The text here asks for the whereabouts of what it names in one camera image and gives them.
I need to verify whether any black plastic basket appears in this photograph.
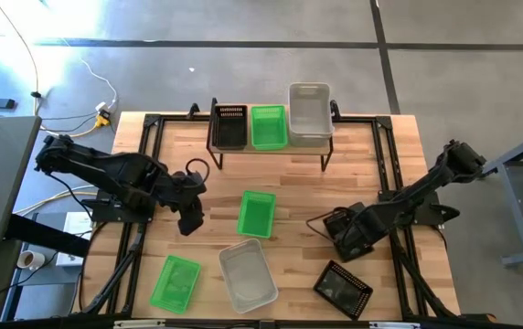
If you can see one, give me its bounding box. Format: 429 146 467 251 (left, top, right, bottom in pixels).
210 104 249 152
312 260 374 321

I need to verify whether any white cup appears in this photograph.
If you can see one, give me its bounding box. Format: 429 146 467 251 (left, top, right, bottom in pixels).
16 249 47 271

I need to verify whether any grey metal table frame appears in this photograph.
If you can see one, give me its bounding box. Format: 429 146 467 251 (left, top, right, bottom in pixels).
471 123 523 269

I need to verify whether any black desk beam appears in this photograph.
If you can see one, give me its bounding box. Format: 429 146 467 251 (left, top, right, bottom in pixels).
4 213 91 258

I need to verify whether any green plastic basket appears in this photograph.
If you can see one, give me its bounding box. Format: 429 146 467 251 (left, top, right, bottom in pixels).
148 254 202 315
236 190 277 239
251 104 289 152

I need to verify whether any black metal table frame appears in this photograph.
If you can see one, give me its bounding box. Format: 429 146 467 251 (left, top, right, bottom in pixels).
72 111 496 329

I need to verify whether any grey desk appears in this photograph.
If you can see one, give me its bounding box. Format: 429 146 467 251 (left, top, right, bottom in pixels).
0 115 43 248

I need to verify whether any white cardboard box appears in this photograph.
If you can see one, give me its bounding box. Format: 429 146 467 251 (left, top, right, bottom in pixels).
55 210 94 268

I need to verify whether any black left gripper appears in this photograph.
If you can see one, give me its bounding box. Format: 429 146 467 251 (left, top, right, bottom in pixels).
165 171 208 237

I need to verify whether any white plastic basket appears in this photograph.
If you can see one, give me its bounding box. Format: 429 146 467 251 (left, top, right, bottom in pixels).
218 238 280 315
287 81 336 149

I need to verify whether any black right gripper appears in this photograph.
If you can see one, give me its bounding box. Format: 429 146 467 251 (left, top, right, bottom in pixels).
324 203 379 264

